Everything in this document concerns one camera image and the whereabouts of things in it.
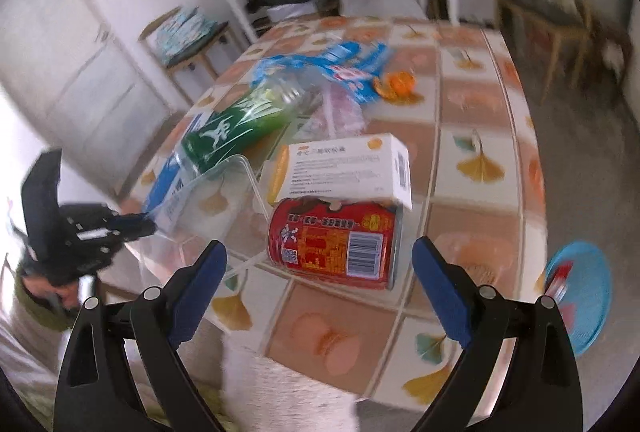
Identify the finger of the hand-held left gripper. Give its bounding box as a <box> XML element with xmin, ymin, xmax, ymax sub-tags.
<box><xmin>107</xmin><ymin>212</ymin><xmax>157</xmax><ymax>243</ymax></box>

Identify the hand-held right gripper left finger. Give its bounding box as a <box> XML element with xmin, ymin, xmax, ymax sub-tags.
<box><xmin>52</xmin><ymin>239</ymin><xmax>228</xmax><ymax>432</ymax></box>

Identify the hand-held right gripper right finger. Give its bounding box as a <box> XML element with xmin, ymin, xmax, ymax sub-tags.
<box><xmin>411</xmin><ymin>236</ymin><xmax>583</xmax><ymax>432</ymax></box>

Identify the blue white toothpaste box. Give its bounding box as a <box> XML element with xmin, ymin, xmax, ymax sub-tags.
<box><xmin>142</xmin><ymin>152</ymin><xmax>196</xmax><ymax>233</ymax></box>

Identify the clear plastic container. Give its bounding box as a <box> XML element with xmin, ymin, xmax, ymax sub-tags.
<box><xmin>145</xmin><ymin>153</ymin><xmax>275</xmax><ymax>287</ymax></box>

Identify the red drink can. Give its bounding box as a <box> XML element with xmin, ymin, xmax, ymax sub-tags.
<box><xmin>267</xmin><ymin>197</ymin><xmax>405</xmax><ymax>291</ymax></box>

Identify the blue plastic basket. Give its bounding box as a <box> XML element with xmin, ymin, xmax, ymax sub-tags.
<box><xmin>542</xmin><ymin>239</ymin><xmax>613</xmax><ymax>359</ymax></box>

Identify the person's left forearm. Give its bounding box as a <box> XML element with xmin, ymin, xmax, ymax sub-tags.
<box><xmin>12</xmin><ymin>284</ymin><xmax>76</xmax><ymax>333</ymax></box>

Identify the person's left hand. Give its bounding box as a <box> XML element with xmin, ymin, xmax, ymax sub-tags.
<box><xmin>22</xmin><ymin>269</ymin><xmax>81</xmax><ymax>313</ymax></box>

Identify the white fluffy garment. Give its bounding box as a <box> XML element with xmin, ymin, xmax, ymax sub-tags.
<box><xmin>0</xmin><ymin>307</ymin><xmax>358</xmax><ymax>432</ymax></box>

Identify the green label plastic bottle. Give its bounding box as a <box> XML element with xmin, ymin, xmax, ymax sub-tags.
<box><xmin>180</xmin><ymin>72</ymin><xmax>313</xmax><ymax>175</ymax></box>

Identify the white orange medicine box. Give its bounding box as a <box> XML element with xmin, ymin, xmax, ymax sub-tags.
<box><xmin>267</xmin><ymin>133</ymin><xmax>413</xmax><ymax>211</ymax></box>

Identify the white door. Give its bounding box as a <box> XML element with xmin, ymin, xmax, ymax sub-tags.
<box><xmin>0</xmin><ymin>0</ymin><xmax>191</xmax><ymax>203</ymax></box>

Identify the leaf patterned tablecloth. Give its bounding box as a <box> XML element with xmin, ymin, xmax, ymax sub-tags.
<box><xmin>115</xmin><ymin>16</ymin><xmax>548</xmax><ymax>413</ymax></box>

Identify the wooden chair dark seat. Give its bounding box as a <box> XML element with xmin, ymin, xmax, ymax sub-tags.
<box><xmin>137</xmin><ymin>6</ymin><xmax>241</xmax><ymax>105</ymax></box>

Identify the floral cushion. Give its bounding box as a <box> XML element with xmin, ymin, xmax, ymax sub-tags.
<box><xmin>156</xmin><ymin>6</ymin><xmax>218</xmax><ymax>62</ymax></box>

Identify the pink packet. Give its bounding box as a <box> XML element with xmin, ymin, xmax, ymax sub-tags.
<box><xmin>295</xmin><ymin>84</ymin><xmax>366</xmax><ymax>143</ymax></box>

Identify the blue snack wrapper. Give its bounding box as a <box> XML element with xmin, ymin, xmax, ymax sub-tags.
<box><xmin>250</xmin><ymin>40</ymin><xmax>392</xmax><ymax>105</ymax></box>

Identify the wooden chair black seat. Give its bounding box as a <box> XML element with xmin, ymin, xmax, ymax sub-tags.
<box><xmin>495</xmin><ymin>0</ymin><xmax>601</xmax><ymax>92</ymax></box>

